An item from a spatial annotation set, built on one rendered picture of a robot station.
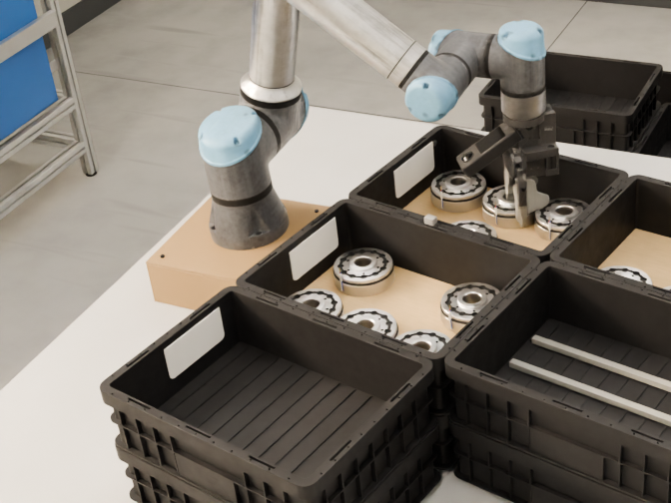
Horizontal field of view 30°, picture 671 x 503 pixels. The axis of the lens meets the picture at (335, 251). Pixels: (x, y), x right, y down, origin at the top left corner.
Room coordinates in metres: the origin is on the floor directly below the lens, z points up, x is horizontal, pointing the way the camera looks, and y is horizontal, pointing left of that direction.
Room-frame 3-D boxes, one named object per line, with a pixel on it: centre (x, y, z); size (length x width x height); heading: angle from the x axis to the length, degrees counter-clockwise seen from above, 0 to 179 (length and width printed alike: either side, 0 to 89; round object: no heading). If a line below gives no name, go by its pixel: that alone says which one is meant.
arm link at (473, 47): (1.92, -0.25, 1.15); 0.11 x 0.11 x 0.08; 60
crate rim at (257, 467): (1.41, 0.12, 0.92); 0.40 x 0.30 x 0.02; 48
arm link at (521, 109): (1.89, -0.35, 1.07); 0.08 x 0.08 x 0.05
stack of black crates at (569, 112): (2.88, -0.65, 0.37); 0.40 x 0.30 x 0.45; 59
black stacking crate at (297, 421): (1.41, 0.12, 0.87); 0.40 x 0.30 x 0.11; 48
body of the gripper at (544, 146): (1.89, -0.35, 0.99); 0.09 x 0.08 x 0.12; 95
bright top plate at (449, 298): (1.62, -0.21, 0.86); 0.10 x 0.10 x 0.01
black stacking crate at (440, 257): (1.64, -0.08, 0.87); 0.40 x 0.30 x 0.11; 48
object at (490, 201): (1.91, -0.33, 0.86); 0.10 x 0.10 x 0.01
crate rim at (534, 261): (1.64, -0.08, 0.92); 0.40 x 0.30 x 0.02; 48
